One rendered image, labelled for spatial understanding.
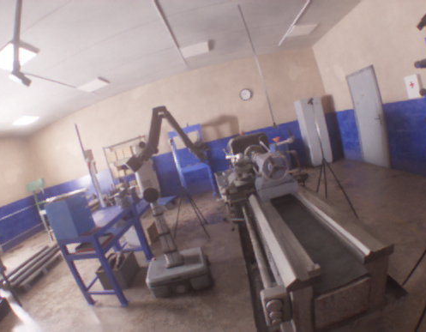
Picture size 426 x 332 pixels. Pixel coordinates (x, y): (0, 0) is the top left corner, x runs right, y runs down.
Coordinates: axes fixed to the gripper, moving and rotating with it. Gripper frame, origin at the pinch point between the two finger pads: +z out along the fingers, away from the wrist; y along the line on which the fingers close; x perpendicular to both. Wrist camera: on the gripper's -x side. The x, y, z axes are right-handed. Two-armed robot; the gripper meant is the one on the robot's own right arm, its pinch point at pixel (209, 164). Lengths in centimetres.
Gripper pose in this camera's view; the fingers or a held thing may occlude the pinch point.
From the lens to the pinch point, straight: 201.7
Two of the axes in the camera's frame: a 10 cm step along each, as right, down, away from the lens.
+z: 6.9, 7.0, 1.6
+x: -7.0, 7.1, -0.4
